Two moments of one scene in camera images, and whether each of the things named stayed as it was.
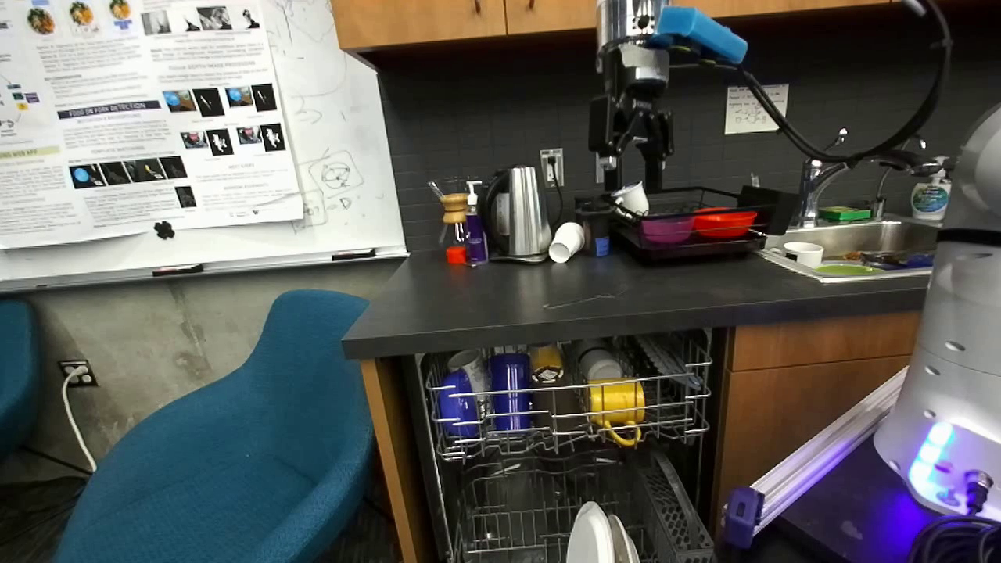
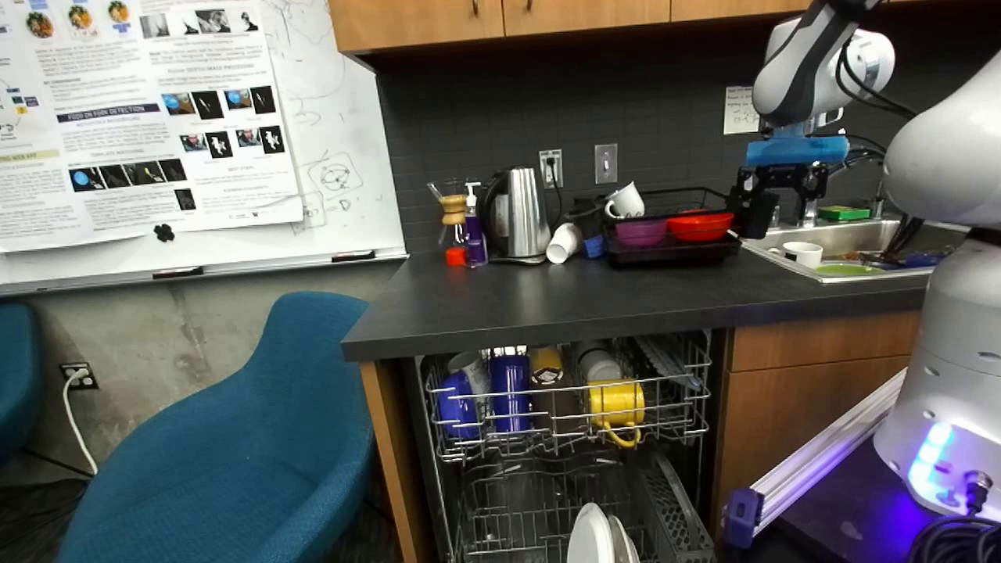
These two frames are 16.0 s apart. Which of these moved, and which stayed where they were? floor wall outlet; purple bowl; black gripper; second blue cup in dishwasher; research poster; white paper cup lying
Moved: black gripper; purple bowl
Stayed: white paper cup lying; research poster; second blue cup in dishwasher; floor wall outlet
